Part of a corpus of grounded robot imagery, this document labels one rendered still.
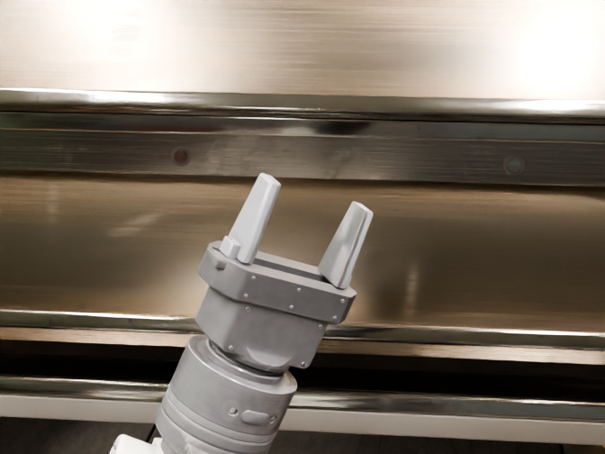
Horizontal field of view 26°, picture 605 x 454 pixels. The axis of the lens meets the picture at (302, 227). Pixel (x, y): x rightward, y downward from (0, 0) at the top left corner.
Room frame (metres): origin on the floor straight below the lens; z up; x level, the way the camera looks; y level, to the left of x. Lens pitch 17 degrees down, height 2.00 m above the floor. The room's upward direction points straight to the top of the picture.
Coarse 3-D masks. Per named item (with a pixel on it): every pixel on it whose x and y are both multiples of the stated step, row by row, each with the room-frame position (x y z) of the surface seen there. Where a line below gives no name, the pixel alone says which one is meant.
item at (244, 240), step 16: (256, 192) 0.89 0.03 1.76; (272, 192) 0.88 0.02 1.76; (256, 208) 0.88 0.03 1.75; (272, 208) 0.88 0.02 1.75; (240, 224) 0.89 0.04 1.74; (256, 224) 0.88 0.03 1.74; (224, 240) 0.89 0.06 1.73; (240, 240) 0.88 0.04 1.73; (256, 240) 0.87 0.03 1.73; (240, 256) 0.87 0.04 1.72
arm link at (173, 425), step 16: (160, 416) 0.88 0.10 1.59; (176, 416) 0.87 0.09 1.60; (160, 432) 0.87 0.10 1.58; (176, 432) 0.86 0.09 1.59; (192, 432) 0.86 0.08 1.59; (208, 432) 0.85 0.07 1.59; (112, 448) 0.92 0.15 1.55; (128, 448) 0.88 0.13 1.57; (144, 448) 0.89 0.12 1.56; (160, 448) 0.89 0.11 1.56; (176, 448) 0.86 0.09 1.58; (192, 448) 0.85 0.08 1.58; (208, 448) 0.85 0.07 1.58; (224, 448) 0.85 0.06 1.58; (240, 448) 0.86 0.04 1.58; (256, 448) 0.87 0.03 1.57
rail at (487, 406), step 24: (0, 384) 1.32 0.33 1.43; (24, 384) 1.31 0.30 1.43; (48, 384) 1.31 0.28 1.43; (72, 384) 1.31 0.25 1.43; (96, 384) 1.31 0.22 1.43; (120, 384) 1.30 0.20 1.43; (144, 384) 1.30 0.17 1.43; (168, 384) 1.30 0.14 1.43; (312, 408) 1.28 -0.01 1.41; (336, 408) 1.28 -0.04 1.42; (360, 408) 1.27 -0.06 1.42; (384, 408) 1.27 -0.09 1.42; (408, 408) 1.27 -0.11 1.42; (432, 408) 1.27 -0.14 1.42; (456, 408) 1.26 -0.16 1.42; (480, 408) 1.26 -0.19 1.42; (504, 408) 1.26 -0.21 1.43; (528, 408) 1.25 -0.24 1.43; (552, 408) 1.25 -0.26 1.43; (576, 408) 1.25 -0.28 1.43; (600, 408) 1.25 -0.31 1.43
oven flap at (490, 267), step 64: (0, 192) 1.49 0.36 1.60; (64, 192) 1.48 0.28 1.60; (128, 192) 1.47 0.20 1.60; (192, 192) 1.47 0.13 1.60; (320, 192) 1.45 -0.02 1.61; (384, 192) 1.44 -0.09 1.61; (448, 192) 1.44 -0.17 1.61; (512, 192) 1.43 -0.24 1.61; (576, 192) 1.42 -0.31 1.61; (0, 256) 1.46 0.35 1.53; (64, 256) 1.45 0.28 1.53; (128, 256) 1.45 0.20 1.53; (192, 256) 1.44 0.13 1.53; (320, 256) 1.43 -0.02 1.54; (384, 256) 1.42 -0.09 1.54; (448, 256) 1.41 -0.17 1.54; (512, 256) 1.40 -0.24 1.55; (576, 256) 1.40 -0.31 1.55; (0, 320) 1.42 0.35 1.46; (64, 320) 1.41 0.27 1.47; (128, 320) 1.40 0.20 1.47; (192, 320) 1.40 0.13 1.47; (384, 320) 1.39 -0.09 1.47; (448, 320) 1.39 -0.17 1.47; (512, 320) 1.38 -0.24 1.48; (576, 320) 1.37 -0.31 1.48
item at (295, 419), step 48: (336, 384) 1.39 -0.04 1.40; (384, 384) 1.39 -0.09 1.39; (432, 384) 1.39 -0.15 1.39; (480, 384) 1.40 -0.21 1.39; (528, 384) 1.40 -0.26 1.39; (576, 384) 1.41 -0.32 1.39; (336, 432) 1.27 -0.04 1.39; (384, 432) 1.27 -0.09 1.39; (432, 432) 1.26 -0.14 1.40; (480, 432) 1.26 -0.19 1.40; (528, 432) 1.25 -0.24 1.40; (576, 432) 1.25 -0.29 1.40
